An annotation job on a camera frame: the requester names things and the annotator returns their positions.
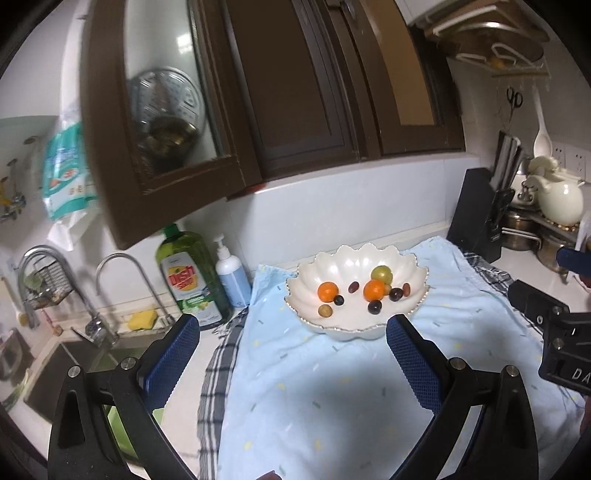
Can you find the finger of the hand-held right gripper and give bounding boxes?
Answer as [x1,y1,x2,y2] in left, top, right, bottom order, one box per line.
[508,279,573,326]
[556,247,591,278]

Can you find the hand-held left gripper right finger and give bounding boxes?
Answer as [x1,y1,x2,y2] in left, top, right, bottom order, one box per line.
[387,315,539,480]

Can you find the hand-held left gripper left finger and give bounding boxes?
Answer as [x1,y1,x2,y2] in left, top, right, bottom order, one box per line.
[48,314,201,480]

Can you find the white scalloped bowl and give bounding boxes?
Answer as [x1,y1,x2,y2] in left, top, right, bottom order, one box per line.
[285,243,430,343]

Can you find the steel pot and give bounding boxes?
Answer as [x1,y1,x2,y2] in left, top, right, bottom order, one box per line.
[536,226,578,273]
[501,208,541,252]

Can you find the checkered dish cloth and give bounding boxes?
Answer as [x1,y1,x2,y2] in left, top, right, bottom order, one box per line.
[198,251,571,480]

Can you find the yellow sponge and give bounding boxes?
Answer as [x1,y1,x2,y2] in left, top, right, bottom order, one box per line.
[128,310,158,332]

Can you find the white ceramic teapot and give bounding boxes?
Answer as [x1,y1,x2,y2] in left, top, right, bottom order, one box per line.
[526,154,586,227]

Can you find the green dish soap bottle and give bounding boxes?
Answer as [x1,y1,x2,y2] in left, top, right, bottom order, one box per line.
[154,224,234,330]

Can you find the green plastic container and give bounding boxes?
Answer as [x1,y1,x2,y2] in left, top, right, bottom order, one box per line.
[107,406,164,462]

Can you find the light blue speckled cloth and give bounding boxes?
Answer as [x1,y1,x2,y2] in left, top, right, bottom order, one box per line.
[216,236,585,480]

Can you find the black knife block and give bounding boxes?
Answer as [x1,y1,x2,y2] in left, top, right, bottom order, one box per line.
[445,167,515,264]

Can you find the blue pump bottle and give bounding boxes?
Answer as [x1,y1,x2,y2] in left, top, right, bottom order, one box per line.
[213,234,252,309]

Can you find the steel sink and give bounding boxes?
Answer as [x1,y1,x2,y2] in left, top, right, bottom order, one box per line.
[23,339,139,423]

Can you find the white ladle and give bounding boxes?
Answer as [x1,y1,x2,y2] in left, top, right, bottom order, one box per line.
[533,90,555,160]

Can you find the blue printed plastic bag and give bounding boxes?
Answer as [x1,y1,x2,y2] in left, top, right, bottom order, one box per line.
[41,106,100,252]

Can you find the metal bowl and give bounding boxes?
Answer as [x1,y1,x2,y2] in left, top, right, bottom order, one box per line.
[139,115,195,171]

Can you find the brown glass corner cabinet door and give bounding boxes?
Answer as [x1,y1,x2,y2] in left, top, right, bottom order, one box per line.
[81,0,262,250]

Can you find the brown tan panel cabinet door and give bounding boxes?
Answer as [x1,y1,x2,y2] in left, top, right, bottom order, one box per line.
[351,0,467,158]

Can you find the perforated metal steamer plate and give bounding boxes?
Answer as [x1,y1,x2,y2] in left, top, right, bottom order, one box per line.
[127,68,206,139]

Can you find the brown solid panel cabinet door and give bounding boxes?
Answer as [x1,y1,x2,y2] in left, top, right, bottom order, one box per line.
[222,0,370,183]

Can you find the black knife handle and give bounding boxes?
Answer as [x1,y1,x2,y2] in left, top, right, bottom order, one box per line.
[494,131,511,191]
[508,138,526,191]

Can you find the chrome faucet with wire basket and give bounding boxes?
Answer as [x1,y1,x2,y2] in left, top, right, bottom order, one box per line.
[17,246,93,328]

